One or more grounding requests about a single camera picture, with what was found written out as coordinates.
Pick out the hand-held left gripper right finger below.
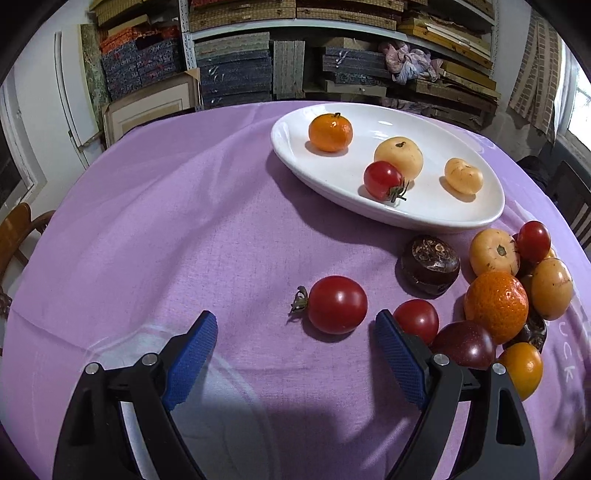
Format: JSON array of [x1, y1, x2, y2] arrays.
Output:
[[374, 309, 541, 480]]

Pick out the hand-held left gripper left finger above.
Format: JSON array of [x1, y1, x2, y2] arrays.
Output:
[[52, 311, 219, 480]]

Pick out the large red tomato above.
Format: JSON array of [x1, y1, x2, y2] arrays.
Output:
[[289, 275, 369, 335]]

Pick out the orange mandarin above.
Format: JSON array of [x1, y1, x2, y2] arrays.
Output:
[[464, 270, 529, 345]]

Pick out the small dark water chestnut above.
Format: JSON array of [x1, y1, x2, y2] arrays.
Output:
[[502, 309, 548, 352]]

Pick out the tan round fruit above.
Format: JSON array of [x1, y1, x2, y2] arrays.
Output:
[[530, 257, 574, 320]]

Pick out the white oval plate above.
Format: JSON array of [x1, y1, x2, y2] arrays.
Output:
[[270, 102, 505, 232]]

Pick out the dark purple plum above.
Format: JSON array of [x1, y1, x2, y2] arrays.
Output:
[[430, 320, 497, 371]]

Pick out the large dark water chestnut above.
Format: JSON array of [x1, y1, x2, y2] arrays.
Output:
[[400, 234, 461, 297]]

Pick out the small orange tomato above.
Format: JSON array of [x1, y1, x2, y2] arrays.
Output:
[[498, 342, 544, 401]]

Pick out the purple tablecloth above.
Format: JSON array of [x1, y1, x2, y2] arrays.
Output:
[[0, 100, 591, 480]]

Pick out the red cherry tomato with stem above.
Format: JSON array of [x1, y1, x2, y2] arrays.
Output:
[[363, 160, 411, 204]]

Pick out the small pale yellow fruit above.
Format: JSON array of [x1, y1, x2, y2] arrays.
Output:
[[444, 157, 484, 193]]

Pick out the large pale yellow fruit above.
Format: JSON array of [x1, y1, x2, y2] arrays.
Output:
[[373, 136, 424, 181]]

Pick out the light wooden chair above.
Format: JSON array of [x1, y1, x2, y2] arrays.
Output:
[[0, 203, 56, 319]]

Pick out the dark bag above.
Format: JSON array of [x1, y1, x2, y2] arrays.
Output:
[[517, 156, 555, 195]]

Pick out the dark wooden chair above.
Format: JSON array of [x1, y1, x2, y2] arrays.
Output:
[[549, 161, 591, 250]]

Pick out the mandarin with green stem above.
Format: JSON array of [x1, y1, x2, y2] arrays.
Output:
[[308, 112, 354, 153]]

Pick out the white door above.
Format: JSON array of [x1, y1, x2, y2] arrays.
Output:
[[53, 30, 105, 167]]

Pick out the stack of dark flat boxes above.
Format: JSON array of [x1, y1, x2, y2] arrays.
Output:
[[323, 46, 393, 95]]

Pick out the crumpled floral cloth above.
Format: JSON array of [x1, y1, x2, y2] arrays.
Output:
[[379, 41, 444, 85]]

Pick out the stack of dark grey boxes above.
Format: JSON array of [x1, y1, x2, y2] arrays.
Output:
[[196, 34, 273, 109]]

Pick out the stack of blue patterned boxes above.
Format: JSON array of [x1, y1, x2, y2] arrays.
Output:
[[102, 39, 183, 100]]

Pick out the stack of wooden frames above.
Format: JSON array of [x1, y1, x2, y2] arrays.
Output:
[[399, 18, 502, 125]]

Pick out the upright grey boxes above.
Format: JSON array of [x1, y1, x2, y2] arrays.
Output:
[[272, 41, 306, 100]]

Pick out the brick pattern curtain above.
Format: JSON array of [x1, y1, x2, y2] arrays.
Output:
[[508, 9, 566, 134]]

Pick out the window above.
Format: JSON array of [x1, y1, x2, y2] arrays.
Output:
[[568, 51, 591, 144]]

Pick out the metal shelving rack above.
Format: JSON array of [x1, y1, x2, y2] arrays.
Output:
[[88, 0, 502, 130]]

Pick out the stack of woven boxes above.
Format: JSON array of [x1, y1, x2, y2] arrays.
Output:
[[189, 0, 402, 31]]

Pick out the cardboard picture frame box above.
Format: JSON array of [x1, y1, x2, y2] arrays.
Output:
[[102, 69, 201, 146]]

